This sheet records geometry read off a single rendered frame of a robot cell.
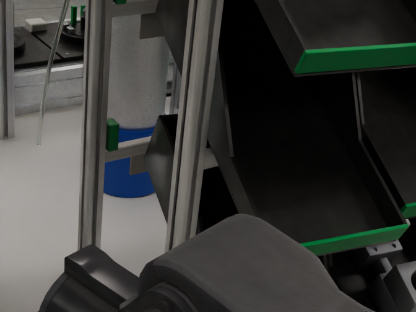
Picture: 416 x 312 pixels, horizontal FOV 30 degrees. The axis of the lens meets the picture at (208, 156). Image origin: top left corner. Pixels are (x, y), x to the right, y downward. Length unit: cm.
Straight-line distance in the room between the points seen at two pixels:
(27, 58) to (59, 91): 11
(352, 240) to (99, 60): 30
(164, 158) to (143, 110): 75
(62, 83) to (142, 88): 47
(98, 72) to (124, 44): 69
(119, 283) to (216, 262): 9
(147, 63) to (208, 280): 116
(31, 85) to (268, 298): 160
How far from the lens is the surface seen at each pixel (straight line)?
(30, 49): 201
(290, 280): 35
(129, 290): 42
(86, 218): 85
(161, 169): 78
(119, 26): 145
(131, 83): 149
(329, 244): 62
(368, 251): 82
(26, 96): 191
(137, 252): 144
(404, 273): 79
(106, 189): 160
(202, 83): 61
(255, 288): 34
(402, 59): 57
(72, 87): 195
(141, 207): 157
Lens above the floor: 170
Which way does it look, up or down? 28 degrees down
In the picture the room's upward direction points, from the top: 7 degrees clockwise
